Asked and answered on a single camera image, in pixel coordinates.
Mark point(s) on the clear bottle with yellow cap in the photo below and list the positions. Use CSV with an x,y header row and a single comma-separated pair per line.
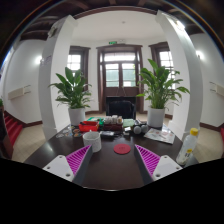
x,y
188,146

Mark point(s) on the right white plant pot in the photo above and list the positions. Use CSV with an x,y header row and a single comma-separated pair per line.
x,y
155,117

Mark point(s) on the red round coaster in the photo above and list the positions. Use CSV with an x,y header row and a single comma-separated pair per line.
x,y
122,149

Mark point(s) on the window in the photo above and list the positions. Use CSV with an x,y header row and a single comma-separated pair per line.
x,y
161,54
78,59

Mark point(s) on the right window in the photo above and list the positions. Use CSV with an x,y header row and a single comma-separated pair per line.
x,y
161,54

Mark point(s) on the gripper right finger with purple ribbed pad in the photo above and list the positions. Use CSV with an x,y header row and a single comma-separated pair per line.
x,y
152,166

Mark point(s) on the right green potted plant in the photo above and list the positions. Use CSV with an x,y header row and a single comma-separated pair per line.
x,y
159,88

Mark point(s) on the white plant pot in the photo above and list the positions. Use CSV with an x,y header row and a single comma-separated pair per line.
x,y
155,117
76,116

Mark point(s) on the dark wooden double door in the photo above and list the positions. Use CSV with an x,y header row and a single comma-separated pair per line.
x,y
118,68

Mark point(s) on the left green potted plant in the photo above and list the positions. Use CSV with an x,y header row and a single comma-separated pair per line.
x,y
71,89

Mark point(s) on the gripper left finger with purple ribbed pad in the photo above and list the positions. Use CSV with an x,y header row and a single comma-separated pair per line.
x,y
73,166

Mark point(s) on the green exit sign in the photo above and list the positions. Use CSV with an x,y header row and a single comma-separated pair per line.
x,y
112,42

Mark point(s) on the black office chair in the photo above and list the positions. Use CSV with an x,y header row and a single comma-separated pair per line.
x,y
125,109

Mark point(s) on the green potted plant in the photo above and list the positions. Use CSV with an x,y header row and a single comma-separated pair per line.
x,y
159,88
71,89

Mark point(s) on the grey round speaker pair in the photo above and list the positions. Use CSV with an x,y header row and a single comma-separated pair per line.
x,y
140,129

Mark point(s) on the printed paper booklet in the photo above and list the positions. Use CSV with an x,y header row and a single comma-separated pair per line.
x,y
160,135

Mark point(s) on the white ceramic mug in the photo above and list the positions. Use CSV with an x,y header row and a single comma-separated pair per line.
x,y
93,138

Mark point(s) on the left window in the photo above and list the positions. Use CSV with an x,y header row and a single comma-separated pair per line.
x,y
78,59

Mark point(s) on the left white plant pot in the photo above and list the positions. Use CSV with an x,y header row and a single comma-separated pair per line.
x,y
76,116

